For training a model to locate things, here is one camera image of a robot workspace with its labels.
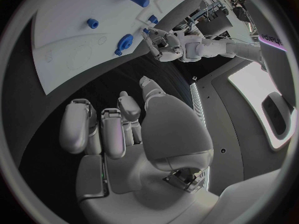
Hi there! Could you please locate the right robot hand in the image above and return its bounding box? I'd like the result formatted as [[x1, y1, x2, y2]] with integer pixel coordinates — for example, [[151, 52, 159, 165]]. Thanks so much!
[[58, 75, 221, 224]]

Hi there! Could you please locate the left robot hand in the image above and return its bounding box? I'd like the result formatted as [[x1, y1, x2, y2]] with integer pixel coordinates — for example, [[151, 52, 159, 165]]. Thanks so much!
[[140, 27, 184, 63]]

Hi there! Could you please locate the white task board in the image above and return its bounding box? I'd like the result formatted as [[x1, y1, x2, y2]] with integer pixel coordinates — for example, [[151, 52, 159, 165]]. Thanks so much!
[[31, 0, 196, 96]]

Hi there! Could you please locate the grey equipment rack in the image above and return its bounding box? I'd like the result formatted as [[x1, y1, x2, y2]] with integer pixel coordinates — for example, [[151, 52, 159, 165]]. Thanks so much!
[[183, 0, 234, 39]]

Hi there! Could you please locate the blue gear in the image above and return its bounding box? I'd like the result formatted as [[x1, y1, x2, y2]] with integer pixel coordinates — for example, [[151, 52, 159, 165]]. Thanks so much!
[[116, 33, 135, 51]]

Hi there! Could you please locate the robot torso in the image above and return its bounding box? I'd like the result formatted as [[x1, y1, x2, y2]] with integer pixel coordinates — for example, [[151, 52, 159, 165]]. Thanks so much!
[[190, 33, 299, 197]]

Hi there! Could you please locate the short blue hollow cylinder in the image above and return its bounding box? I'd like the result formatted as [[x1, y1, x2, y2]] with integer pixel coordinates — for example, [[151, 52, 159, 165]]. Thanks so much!
[[86, 18, 100, 30]]

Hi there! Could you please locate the white cable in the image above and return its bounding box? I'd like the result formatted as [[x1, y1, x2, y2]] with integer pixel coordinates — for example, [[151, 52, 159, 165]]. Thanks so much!
[[202, 34, 261, 46]]

